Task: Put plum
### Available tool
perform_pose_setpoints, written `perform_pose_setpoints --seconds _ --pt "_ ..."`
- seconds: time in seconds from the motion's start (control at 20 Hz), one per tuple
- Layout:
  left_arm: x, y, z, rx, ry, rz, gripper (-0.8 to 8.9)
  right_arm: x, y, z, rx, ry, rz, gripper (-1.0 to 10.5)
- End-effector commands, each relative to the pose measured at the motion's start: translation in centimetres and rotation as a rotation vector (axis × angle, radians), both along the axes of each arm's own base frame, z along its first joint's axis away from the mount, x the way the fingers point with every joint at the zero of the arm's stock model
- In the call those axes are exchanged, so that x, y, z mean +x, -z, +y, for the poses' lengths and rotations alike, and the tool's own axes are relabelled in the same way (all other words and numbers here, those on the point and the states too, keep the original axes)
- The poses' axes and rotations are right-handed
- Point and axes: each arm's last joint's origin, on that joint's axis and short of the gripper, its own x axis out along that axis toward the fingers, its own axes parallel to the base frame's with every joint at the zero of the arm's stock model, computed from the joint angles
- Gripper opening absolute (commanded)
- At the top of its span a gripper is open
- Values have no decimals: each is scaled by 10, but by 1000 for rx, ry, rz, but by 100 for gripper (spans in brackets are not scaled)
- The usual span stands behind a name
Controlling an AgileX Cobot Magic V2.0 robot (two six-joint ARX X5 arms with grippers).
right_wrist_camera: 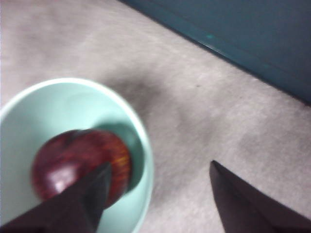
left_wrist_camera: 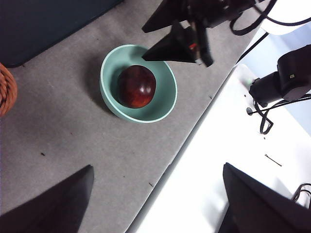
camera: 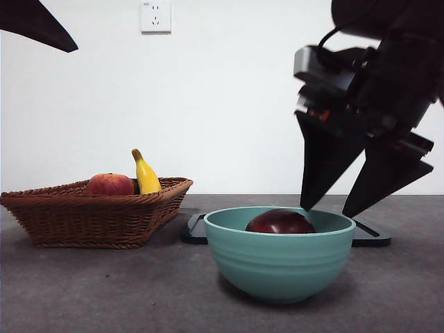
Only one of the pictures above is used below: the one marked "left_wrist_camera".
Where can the dark red plum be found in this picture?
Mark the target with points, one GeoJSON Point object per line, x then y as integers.
{"type": "Point", "coordinates": [137, 86]}

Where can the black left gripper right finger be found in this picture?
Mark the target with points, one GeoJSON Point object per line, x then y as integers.
{"type": "Point", "coordinates": [262, 211]}

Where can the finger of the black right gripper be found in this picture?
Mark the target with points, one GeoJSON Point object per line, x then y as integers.
{"type": "Point", "coordinates": [172, 46]}
{"type": "Point", "coordinates": [170, 12]}

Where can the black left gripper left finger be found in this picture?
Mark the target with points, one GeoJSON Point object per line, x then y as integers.
{"type": "Point", "coordinates": [46, 211]}

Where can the white mounting platform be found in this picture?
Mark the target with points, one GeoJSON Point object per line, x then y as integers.
{"type": "Point", "coordinates": [218, 145]}

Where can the white rounded object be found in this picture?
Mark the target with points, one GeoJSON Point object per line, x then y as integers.
{"type": "Point", "coordinates": [281, 28]}

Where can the dark rectangular tray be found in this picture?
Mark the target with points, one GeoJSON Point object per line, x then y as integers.
{"type": "Point", "coordinates": [48, 24]}

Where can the brown wicker basket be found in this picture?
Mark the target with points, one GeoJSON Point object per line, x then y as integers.
{"type": "Point", "coordinates": [7, 92]}

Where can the thin black pin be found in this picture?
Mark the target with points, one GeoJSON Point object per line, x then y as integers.
{"type": "Point", "coordinates": [273, 160]}

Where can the teal ceramic bowl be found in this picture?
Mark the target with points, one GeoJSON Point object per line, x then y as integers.
{"type": "Point", "coordinates": [165, 102]}

